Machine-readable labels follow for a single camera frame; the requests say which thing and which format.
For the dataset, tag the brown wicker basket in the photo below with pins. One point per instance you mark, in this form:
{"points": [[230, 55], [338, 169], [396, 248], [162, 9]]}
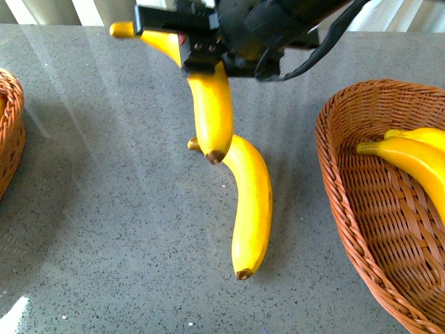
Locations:
{"points": [[389, 227], [13, 135]]}

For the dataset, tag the left brown wicker basket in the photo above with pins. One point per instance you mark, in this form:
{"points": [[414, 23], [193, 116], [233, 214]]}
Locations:
{"points": [[13, 135]]}

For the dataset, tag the yellow banana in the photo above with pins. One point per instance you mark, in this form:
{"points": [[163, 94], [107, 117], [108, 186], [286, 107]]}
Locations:
{"points": [[421, 161], [254, 207], [428, 135], [212, 99]]}

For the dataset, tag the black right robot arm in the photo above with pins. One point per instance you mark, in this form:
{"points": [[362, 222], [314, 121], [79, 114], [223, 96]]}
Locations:
{"points": [[330, 18]]}

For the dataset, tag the white pleated curtain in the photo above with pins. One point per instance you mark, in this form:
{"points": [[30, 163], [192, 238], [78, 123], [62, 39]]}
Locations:
{"points": [[376, 16]]}

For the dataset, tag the right brown wicker basket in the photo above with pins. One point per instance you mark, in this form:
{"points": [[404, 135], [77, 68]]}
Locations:
{"points": [[389, 227]]}

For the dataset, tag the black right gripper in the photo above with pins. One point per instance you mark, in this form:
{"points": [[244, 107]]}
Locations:
{"points": [[247, 37]]}

